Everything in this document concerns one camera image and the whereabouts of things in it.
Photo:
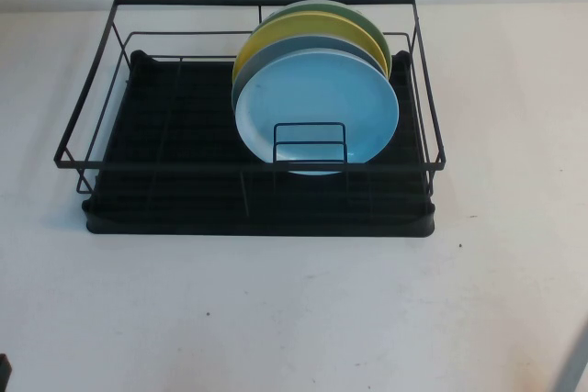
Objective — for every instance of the light blue plate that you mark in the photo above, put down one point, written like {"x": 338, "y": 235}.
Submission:
{"x": 321, "y": 103}

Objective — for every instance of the grey-blue plate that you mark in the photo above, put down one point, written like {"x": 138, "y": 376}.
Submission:
{"x": 285, "y": 50}

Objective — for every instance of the yellow plate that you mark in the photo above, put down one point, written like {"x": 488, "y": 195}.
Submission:
{"x": 294, "y": 27}

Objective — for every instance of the green plate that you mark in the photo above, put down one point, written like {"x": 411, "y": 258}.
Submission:
{"x": 358, "y": 18}

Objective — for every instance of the black plastic drip tray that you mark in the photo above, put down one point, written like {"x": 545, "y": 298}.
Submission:
{"x": 184, "y": 222}

